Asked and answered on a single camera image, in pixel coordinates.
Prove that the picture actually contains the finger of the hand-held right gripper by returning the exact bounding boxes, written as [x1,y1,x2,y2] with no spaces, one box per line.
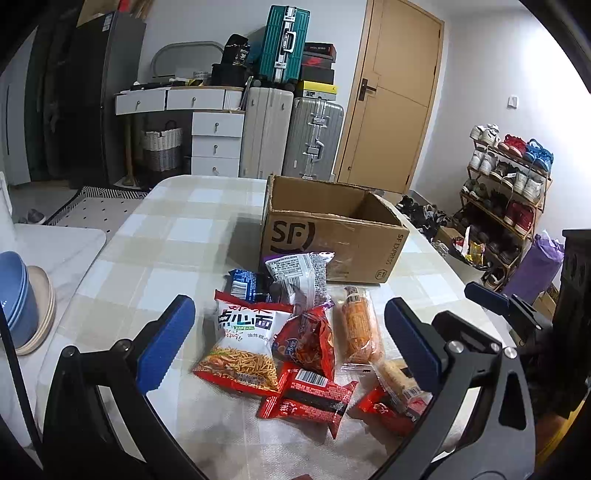
[464,281,553,334]

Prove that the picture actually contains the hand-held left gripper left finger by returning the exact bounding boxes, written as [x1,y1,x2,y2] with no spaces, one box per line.
[39,295,208,480]

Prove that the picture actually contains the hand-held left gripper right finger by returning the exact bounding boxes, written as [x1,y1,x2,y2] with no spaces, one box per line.
[369,298,539,480]

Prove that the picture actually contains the orange bread packet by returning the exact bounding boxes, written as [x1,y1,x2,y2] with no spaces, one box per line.
[339,285,386,370]

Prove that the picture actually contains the red chip bag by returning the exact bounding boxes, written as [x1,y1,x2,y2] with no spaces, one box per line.
[272,305,336,381]

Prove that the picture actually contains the brown cardboard box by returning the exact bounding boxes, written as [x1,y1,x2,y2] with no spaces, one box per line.
[259,174,411,284]

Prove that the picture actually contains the beige wafer packet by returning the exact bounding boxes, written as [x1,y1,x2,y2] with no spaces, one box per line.
[372,357,432,411]

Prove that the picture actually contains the black bin bag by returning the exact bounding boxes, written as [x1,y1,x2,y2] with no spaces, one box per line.
[450,226,492,271]

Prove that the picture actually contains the purple bag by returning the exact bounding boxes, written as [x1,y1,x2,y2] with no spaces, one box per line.
[501,233,565,305]

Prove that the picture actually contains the white red noodle snack bag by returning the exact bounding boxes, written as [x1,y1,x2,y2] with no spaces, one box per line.
[192,290,295,398]

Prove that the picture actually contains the pile of shoes on floor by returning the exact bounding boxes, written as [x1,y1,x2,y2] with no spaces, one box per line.
[397,196,455,241]

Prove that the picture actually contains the blue snack packet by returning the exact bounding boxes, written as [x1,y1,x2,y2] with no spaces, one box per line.
[225,269,278,303]

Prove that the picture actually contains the checkered tablecloth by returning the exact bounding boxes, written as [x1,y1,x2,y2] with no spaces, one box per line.
[34,174,518,480]

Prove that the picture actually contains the red black snack packet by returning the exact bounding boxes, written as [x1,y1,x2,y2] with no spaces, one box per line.
[257,361,359,439]

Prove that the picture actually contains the rows of shoes on rack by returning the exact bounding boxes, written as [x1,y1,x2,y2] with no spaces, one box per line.
[462,124,555,282]

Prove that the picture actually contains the wooden shoe rack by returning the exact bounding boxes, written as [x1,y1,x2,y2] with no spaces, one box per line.
[455,138,553,289]

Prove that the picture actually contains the white grey purple-trim snack packet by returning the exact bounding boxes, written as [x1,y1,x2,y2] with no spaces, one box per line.
[264,251,335,315]

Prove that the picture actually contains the blue bowl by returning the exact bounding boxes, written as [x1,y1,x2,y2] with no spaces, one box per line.
[0,277,40,349]
[0,251,34,319]

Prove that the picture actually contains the black white patterned rug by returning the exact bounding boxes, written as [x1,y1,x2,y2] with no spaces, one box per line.
[46,185,148,227]

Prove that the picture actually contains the woven laundry basket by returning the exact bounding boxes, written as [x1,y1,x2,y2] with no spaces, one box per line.
[141,121,184,172]

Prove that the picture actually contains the white drawer dresser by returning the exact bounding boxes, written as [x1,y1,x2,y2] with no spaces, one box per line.
[115,85,245,178]

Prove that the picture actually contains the wooden door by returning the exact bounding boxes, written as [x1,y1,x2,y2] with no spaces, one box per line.
[333,0,445,195]

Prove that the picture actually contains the silver suitcase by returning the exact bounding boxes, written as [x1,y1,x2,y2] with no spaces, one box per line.
[281,97,345,182]

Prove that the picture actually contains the beige suitcase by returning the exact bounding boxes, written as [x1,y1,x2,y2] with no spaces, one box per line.
[240,85,295,180]

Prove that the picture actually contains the dark grey refrigerator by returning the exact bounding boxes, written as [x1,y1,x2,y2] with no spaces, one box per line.
[69,11,147,190]

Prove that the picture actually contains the yellow black shoebox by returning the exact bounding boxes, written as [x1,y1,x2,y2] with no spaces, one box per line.
[295,80,338,100]

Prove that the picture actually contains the plain black shoebox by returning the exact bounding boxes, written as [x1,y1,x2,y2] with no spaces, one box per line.
[301,64,335,84]

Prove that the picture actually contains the oval mirror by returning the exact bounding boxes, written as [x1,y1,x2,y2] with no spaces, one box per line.
[151,41,225,79]

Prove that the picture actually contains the black printed box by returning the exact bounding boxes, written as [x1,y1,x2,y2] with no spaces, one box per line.
[222,34,252,65]

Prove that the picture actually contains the teal suitcase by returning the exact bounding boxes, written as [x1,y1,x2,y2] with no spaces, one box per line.
[259,6,311,85]

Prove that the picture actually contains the large cardboard carton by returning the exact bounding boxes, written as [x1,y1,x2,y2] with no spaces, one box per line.
[76,0,121,26]

